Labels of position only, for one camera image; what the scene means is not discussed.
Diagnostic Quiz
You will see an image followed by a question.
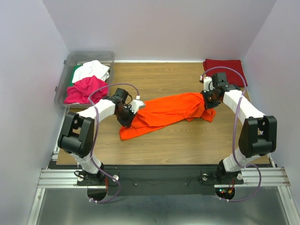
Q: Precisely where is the orange t shirt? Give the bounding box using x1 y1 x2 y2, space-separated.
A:
119 92 216 141

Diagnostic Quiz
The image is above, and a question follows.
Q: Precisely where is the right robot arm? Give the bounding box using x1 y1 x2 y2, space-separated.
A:
200 73 277 183

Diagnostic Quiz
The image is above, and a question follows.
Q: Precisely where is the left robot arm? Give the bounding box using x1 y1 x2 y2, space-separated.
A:
58 88 145 185

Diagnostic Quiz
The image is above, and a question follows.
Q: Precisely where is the folded dark red t shirt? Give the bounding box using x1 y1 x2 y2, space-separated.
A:
203 59 248 87

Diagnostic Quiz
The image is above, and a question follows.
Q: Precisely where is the pink t shirt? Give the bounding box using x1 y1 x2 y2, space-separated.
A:
64 76 108 105

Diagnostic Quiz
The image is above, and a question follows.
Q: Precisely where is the white t shirt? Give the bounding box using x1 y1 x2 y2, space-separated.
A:
76 60 110 81

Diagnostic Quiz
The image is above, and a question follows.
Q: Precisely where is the green t shirt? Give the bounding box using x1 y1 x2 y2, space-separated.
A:
68 65 81 87

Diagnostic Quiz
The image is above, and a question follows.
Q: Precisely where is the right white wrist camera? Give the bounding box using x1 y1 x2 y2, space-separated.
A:
200 76 214 92

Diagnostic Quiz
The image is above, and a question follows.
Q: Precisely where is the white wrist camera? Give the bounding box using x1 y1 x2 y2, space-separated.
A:
128 99 146 113
200 76 214 92

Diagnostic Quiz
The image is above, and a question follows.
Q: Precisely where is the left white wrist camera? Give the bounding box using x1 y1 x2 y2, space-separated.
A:
128 99 146 113

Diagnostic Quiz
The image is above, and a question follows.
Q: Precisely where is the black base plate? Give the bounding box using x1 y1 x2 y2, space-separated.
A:
77 165 244 196

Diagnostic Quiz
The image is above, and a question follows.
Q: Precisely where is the aluminium frame rail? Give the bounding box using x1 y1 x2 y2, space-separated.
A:
37 167 290 188

